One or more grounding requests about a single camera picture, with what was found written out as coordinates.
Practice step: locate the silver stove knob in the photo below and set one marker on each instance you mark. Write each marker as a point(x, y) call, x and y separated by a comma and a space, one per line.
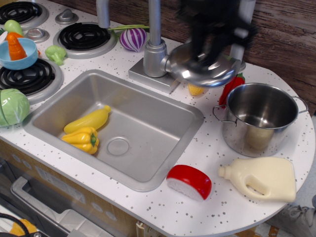
point(38, 35)
point(66, 17)

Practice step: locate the green toy can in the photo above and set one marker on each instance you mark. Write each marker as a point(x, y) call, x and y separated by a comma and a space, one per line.
point(236, 64)

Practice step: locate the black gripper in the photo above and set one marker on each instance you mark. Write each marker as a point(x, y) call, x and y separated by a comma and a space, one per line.
point(219, 17)

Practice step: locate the silver oven handle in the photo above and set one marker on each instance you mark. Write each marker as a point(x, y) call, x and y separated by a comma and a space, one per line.
point(35, 198)

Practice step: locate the green toy pear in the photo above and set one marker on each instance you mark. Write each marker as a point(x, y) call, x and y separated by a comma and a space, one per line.
point(12, 26)

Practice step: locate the yellow toy banana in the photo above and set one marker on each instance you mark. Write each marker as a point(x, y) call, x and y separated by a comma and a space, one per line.
point(95, 119)

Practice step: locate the orange toy carrot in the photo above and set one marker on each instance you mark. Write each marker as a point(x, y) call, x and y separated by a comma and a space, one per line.
point(15, 48)

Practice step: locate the silver left post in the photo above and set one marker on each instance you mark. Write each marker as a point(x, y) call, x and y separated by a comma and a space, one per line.
point(103, 15)

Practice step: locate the green toy broccoli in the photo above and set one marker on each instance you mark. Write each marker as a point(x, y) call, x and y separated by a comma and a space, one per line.
point(56, 54)

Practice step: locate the black burner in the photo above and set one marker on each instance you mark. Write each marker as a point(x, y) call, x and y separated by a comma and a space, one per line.
point(28, 14)
point(85, 40)
point(38, 82)

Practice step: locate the silver toy faucet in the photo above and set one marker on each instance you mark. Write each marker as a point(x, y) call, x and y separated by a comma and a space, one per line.
point(149, 70)

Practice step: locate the red toy chili pepper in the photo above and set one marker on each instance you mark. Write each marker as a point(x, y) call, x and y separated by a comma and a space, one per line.
point(237, 81)

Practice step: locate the yellow toy below counter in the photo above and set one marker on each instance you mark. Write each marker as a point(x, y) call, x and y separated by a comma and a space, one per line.
point(18, 231)

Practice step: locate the purple white toy onion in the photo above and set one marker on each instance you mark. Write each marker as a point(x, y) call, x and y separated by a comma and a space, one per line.
point(133, 37)

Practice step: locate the steel pot lid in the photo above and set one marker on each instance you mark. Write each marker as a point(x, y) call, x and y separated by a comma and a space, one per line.
point(181, 66)

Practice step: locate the black burner back left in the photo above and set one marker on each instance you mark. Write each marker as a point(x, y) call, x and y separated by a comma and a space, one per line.
point(28, 14)

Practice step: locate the yellow toy bell pepper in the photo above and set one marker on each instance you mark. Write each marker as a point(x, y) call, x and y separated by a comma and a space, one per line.
point(85, 139)

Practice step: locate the silver stove knob lower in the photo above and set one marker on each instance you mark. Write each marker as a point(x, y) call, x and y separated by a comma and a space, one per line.
point(38, 35)

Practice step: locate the grey shoe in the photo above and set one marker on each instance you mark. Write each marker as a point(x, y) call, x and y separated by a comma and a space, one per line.
point(296, 220)

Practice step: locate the stainless steel pot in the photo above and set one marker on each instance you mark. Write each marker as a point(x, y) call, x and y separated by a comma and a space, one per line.
point(257, 118)

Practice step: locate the silver right post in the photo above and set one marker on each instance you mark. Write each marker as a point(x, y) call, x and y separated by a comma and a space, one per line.
point(245, 11)

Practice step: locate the black burner front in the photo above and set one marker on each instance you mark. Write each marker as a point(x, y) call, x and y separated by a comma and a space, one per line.
point(38, 82)

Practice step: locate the red white toy cheese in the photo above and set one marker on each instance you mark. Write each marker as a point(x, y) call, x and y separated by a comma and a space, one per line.
point(190, 182)

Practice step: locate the black burner back right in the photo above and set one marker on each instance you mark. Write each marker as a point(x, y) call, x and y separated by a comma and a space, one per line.
point(85, 40)

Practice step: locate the cream toy detergent bottle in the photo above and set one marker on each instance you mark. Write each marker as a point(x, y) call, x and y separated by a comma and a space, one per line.
point(265, 178)

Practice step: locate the green toy cabbage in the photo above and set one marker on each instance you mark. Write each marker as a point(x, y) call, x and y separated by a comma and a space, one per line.
point(14, 107)

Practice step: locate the blue toy bowl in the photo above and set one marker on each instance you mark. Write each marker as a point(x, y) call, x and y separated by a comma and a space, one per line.
point(6, 62)

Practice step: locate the yellow toy corn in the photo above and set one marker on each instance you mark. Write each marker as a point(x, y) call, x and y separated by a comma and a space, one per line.
point(195, 90)

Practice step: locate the silver toy sink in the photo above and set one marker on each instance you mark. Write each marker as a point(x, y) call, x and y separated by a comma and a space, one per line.
point(141, 141)

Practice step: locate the silver post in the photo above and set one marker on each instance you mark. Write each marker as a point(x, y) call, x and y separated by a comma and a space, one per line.
point(103, 15)
point(245, 11)

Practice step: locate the silver stove knob upper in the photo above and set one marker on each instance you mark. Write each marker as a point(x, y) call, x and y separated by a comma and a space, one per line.
point(66, 17)

